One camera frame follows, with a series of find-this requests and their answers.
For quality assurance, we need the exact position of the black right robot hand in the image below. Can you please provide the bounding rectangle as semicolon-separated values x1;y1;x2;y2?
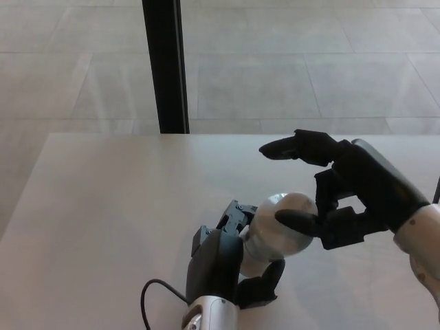
258;129;432;250

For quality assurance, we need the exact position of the black vertical window post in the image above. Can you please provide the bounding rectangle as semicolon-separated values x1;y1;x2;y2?
141;0;190;134

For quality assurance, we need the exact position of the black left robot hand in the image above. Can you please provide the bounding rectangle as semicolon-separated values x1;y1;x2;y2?
185;199;287;309

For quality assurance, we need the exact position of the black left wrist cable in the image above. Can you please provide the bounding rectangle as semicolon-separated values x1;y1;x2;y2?
140;278;192;330

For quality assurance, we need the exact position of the white plastic bottle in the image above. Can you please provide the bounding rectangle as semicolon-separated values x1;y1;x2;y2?
238;192;316;278

